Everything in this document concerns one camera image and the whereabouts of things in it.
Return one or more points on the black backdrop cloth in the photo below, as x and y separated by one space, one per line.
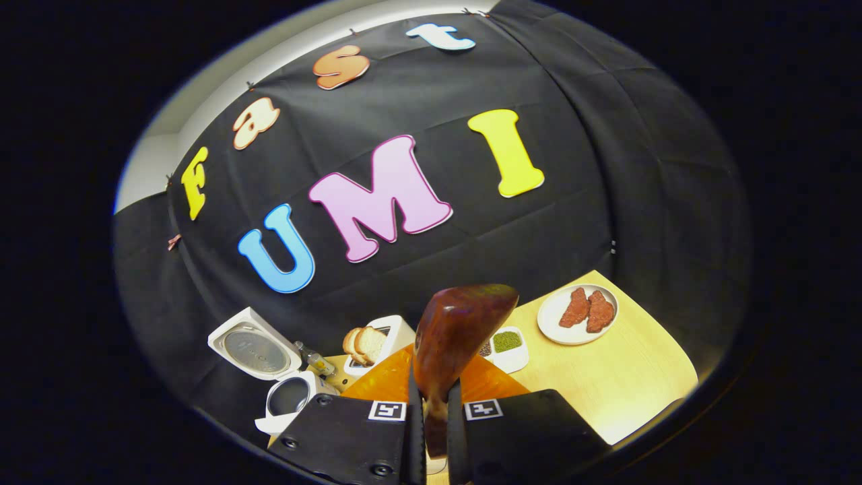
572 202

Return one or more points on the brown wooden spoon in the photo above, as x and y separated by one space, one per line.
458 330

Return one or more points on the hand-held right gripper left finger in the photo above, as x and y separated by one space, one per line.
350 438

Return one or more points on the pink cloth clip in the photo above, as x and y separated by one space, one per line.
174 242

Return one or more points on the green mung beans pile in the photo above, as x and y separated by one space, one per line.
507 341

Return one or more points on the dark red beans pile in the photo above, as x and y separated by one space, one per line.
485 349

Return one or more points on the white rice cooker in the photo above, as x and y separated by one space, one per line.
256 350

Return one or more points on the white divided dish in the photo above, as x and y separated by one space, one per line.
515 360

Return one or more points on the small glass bottle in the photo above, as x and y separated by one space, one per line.
316 360

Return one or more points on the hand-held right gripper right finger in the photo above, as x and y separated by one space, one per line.
518 431

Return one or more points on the white toaster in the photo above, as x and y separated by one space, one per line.
401 330

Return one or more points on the white round plate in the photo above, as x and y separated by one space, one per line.
552 327

